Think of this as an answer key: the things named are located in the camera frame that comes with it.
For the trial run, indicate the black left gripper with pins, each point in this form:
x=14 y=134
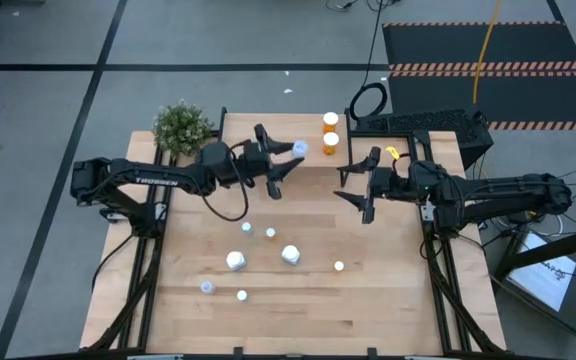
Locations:
x=255 y=160

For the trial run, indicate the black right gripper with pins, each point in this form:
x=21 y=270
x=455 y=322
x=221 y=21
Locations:
x=388 y=182

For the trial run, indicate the small bluish clear bottle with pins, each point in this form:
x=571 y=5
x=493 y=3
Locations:
x=300 y=148

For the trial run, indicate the large orange pill bottle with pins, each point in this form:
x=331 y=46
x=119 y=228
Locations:
x=331 y=142
x=330 y=120

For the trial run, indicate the narrow blue pill bottle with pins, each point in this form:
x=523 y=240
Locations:
x=246 y=227

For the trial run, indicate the white melatonin supplement bottle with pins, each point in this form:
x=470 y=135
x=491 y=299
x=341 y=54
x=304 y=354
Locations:
x=236 y=260
x=291 y=254

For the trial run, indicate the clear pill bottle white cap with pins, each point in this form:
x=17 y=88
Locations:
x=207 y=287

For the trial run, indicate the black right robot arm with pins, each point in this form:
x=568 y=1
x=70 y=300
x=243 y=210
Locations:
x=493 y=192

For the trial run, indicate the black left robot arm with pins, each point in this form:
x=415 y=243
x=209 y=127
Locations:
x=158 y=180

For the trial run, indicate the wooden shelf with black legs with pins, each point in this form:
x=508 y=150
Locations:
x=288 y=125

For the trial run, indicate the yellow tag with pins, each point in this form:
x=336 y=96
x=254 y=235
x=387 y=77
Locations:
x=392 y=152

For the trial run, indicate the green potted plant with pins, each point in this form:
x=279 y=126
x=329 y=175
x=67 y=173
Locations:
x=182 y=130

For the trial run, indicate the black diagonal boom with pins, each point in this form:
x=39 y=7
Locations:
x=553 y=248

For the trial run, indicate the monitor with white screen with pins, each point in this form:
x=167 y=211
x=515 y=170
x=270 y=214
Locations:
x=543 y=280

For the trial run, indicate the black mat with orange stripes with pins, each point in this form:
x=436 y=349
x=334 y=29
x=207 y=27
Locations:
x=518 y=45

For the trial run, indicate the black aluminium table frame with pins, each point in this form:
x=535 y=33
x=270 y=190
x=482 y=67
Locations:
x=383 y=134

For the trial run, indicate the grey metal bracket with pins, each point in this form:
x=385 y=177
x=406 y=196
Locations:
x=427 y=210
x=160 y=211

